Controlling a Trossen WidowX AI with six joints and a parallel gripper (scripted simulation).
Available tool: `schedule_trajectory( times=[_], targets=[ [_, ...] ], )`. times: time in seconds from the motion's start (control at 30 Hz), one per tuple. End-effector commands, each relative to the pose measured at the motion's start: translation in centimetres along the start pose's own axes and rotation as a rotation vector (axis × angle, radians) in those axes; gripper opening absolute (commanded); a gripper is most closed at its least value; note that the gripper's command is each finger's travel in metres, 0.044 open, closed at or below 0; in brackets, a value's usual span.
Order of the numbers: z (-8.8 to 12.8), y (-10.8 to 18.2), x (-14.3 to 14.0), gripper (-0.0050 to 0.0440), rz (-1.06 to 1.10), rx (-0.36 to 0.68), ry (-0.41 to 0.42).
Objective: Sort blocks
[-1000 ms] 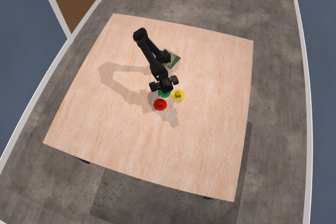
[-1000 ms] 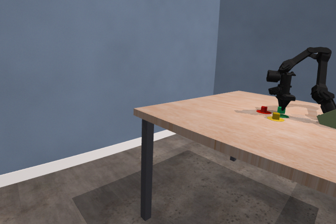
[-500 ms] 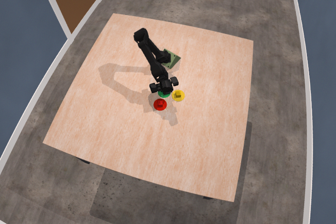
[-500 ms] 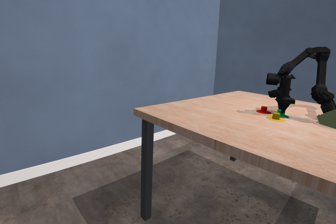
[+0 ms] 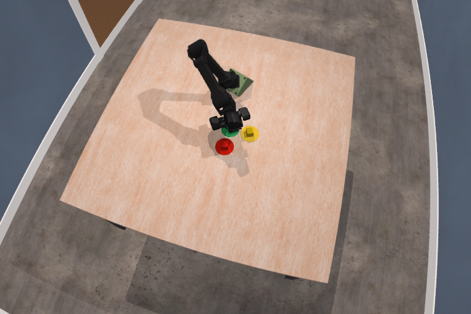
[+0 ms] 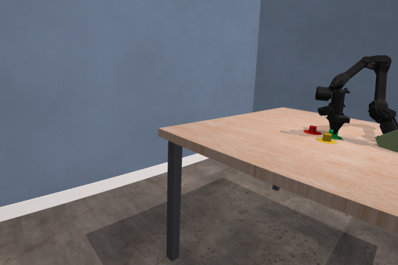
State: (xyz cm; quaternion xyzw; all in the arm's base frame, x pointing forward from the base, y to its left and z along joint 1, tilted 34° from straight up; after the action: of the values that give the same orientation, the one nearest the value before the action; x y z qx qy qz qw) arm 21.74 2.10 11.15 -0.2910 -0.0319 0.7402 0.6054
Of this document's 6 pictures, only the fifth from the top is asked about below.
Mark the green circle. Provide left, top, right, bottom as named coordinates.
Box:
left=221, top=128, right=239, bottom=137

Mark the yellow cube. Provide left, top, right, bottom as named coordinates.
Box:
left=246, top=127, right=254, bottom=137

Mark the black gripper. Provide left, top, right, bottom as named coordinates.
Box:
left=210, top=107, right=250, bottom=130

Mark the yellow circle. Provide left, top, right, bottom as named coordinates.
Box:
left=240, top=126, right=259, bottom=142

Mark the red circle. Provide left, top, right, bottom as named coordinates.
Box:
left=215, top=138, right=234, bottom=155

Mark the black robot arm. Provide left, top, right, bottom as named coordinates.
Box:
left=187, top=39, right=243, bottom=133

